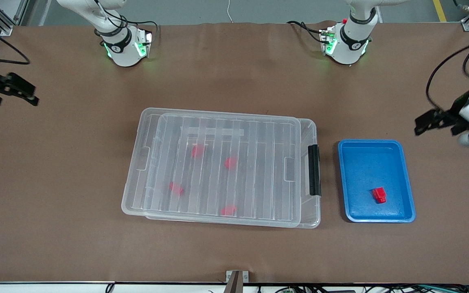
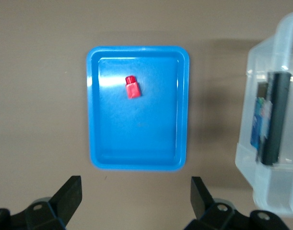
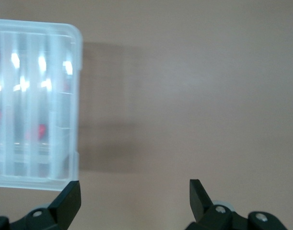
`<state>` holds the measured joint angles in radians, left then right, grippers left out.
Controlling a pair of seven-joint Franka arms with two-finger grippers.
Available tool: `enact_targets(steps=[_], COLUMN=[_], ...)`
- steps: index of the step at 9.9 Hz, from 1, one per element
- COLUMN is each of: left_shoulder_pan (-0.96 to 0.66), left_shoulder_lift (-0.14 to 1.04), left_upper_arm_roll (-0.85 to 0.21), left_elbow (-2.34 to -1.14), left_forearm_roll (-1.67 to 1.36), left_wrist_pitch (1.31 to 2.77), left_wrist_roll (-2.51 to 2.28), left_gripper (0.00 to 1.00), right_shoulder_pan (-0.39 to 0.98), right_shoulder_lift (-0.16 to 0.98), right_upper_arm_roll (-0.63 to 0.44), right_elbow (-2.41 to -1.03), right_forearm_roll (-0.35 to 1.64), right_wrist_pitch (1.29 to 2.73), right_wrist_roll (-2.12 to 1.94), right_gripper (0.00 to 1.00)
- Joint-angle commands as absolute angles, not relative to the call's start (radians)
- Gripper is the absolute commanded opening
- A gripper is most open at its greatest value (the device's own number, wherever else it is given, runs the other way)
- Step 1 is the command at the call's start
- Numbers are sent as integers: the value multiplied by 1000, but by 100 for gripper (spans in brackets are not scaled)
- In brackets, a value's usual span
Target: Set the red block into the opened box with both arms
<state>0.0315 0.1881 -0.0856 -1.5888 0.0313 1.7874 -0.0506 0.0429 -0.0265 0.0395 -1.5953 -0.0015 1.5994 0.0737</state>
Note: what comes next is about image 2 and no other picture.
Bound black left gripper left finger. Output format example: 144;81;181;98
13;175;82;230

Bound clear plastic storage box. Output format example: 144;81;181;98
234;11;293;219

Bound brown table cover sheet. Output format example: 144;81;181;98
0;0;293;230

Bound red block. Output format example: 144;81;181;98
125;75;141;99

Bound blue plastic tray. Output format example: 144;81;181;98
86;45;190;173

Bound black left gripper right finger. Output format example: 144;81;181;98
183;176;251;230

